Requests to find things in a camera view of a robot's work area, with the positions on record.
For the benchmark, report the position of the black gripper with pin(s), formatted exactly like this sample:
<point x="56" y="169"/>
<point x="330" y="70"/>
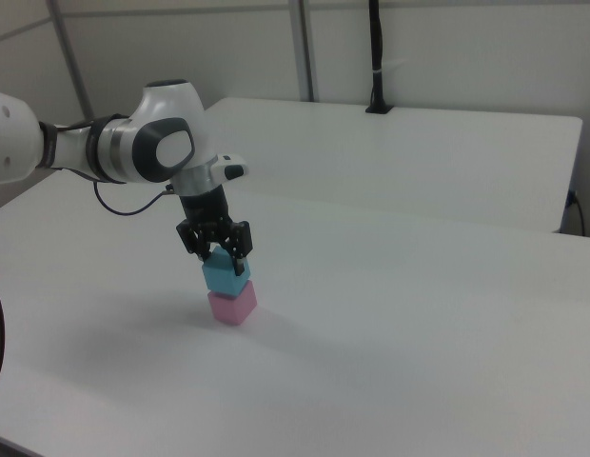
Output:
<point x="204" y="209"/>

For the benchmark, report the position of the blue cube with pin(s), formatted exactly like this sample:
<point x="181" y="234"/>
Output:
<point x="223" y="276"/>

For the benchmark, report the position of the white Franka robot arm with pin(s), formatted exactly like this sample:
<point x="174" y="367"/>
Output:
<point x="147" y="138"/>

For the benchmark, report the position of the pink cube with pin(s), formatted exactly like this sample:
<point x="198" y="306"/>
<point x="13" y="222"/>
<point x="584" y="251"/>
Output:
<point x="230" y="309"/>

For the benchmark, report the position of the grey partition frame post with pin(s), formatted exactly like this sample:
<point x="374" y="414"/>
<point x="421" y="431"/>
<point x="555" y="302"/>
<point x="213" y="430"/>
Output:
<point x="71" y="62"/>
<point x="304" y="47"/>

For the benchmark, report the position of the black camera stand pole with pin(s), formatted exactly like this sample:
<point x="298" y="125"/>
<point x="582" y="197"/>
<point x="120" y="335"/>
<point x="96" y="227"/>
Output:
<point x="377" y="57"/>

